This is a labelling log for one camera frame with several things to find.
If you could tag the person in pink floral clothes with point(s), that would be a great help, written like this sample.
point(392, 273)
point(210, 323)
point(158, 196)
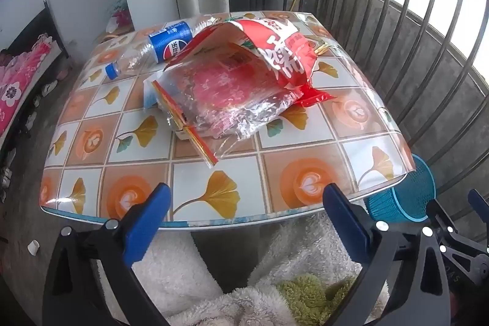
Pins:
point(19, 81)

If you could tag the floral cloth bundle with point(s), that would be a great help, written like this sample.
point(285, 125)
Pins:
point(120, 16)

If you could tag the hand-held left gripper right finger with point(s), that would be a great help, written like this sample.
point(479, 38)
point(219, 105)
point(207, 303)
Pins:
point(344, 226)

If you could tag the clear plastic zip bag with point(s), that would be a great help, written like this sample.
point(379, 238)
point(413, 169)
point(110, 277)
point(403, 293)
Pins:
point(229, 108)

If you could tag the tile-patterned tablecloth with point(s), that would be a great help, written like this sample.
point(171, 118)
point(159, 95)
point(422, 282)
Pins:
point(229, 192)

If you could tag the yellow noodle snack packet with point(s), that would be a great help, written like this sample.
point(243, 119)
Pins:
point(321, 50)

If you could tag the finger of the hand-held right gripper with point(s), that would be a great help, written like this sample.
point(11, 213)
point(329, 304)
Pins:
point(443, 219)
point(478, 200)

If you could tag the small red packet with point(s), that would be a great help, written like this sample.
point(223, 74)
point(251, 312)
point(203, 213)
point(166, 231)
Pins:
point(315, 97)

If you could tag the black headboard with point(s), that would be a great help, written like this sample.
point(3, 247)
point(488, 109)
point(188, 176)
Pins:
point(42, 24)

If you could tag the blue and white small box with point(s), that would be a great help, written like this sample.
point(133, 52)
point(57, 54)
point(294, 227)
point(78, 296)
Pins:
point(149, 93)

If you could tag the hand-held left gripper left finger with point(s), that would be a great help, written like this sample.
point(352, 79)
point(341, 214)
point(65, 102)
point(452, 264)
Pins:
point(147, 223)

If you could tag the small white cup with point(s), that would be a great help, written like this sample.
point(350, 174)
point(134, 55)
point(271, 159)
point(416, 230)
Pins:
point(33, 247)

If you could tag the large red snack bag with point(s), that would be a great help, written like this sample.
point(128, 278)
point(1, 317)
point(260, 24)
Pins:
point(282, 43)

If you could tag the clear plastic bottle blue label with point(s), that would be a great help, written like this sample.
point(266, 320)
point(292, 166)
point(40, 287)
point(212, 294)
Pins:
point(170, 41)

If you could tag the teal plastic basket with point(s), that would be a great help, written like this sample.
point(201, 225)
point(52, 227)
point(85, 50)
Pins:
point(416, 192)

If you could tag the green fluffy cloth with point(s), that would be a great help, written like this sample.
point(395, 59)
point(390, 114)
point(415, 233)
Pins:
point(305, 295)

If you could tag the white fluffy blanket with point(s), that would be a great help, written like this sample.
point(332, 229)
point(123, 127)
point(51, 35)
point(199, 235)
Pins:
point(183, 272)

